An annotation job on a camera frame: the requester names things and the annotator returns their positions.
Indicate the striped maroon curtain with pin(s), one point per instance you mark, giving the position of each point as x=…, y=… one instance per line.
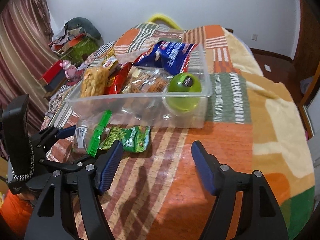
x=25, y=55

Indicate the yellow snack bag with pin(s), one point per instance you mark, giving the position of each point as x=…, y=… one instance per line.
x=110, y=62

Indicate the brown wooden door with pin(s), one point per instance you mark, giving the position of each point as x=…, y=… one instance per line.
x=306, y=58

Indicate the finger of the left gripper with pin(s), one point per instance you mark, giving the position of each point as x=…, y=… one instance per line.
x=85, y=160
x=66, y=132

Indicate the blue snack bag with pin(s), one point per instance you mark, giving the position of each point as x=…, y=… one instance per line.
x=173, y=57

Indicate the clear plastic storage bin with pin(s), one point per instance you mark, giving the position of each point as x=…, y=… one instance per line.
x=148, y=109

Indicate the golden puff snack pack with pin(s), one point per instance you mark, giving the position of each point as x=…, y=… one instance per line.
x=94, y=81

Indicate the red snack bag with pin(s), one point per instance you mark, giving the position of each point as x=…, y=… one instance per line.
x=117, y=79

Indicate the yellow curved headboard tube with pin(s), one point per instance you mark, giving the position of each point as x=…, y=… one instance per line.
x=165, y=19

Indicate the green round jar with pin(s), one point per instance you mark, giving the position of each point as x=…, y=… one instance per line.
x=183, y=84

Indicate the clear bag of brown cookies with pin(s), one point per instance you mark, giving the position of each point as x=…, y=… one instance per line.
x=90, y=132

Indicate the brown biscuit roll pack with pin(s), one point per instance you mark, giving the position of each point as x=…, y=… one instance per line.
x=146, y=80

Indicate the green pea snack packet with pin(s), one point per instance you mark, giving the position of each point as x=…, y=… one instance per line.
x=135, y=139

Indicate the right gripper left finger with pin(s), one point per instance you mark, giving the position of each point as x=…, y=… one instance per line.
x=53, y=216

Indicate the pink toy figure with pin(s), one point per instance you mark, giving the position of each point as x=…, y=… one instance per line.
x=69, y=68

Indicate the green cardboard box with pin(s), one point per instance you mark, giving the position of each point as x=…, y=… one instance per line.
x=82, y=50

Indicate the patchwork striped bed quilt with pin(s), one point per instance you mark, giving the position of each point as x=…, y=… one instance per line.
x=150, y=154

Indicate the orange cream fleece blanket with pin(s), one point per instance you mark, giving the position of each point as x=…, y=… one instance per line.
x=279, y=148

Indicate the white wall socket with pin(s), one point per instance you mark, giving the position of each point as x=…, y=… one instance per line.
x=254, y=37

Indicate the red and black box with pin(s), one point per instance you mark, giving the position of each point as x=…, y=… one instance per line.
x=52, y=77

